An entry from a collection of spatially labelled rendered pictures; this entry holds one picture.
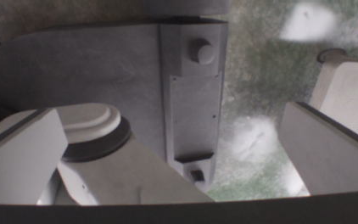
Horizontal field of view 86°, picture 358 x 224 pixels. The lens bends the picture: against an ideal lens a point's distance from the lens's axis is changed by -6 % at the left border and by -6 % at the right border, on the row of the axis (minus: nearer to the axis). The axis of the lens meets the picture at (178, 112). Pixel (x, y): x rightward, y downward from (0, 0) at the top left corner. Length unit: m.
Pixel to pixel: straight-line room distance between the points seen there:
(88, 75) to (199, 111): 0.27
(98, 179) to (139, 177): 0.06
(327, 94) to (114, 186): 0.62
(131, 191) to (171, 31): 0.30
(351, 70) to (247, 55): 0.30
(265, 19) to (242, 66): 0.16
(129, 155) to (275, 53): 0.62
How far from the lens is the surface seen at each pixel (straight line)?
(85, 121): 0.36
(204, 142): 0.57
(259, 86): 0.81
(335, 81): 0.72
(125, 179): 0.31
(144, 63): 0.46
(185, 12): 0.44
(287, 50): 0.83
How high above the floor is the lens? 0.62
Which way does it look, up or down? 59 degrees down
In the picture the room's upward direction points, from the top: 154 degrees clockwise
